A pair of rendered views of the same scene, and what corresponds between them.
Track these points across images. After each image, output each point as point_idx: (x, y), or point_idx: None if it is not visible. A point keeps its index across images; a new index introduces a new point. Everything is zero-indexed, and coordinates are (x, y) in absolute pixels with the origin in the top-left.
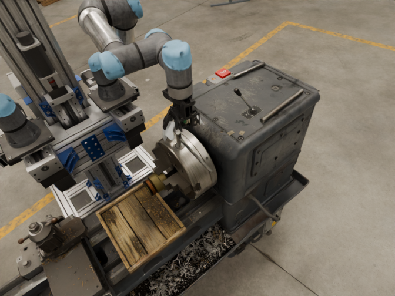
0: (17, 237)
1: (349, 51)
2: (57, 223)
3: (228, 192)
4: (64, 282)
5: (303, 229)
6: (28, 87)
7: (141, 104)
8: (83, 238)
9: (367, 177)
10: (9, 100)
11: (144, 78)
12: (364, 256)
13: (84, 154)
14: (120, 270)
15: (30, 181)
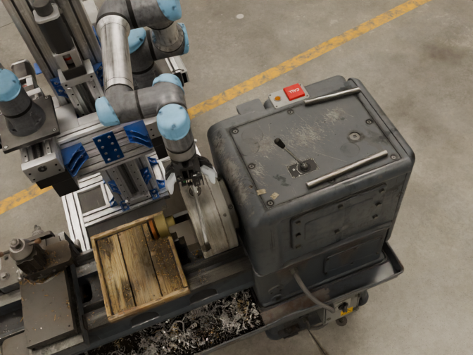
0: (5, 225)
1: None
2: (44, 239)
3: (253, 261)
4: (36, 310)
5: (396, 334)
6: (40, 59)
7: (218, 61)
8: (66, 267)
9: None
10: (15, 81)
11: (235, 12)
12: None
13: (96, 153)
14: (101, 315)
15: None
